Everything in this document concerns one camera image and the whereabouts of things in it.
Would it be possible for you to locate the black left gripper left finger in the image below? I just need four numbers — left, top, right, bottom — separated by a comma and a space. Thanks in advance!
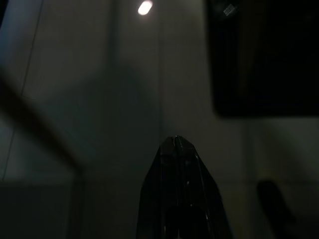
136, 135, 179, 239

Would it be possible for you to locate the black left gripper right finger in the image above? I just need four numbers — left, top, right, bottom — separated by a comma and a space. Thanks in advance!
176, 135, 233, 239

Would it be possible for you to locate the wooden table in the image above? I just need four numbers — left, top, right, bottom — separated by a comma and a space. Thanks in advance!
0, 72, 83, 176

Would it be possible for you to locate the black rug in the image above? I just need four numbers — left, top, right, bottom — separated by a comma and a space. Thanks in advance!
206, 0, 319, 118

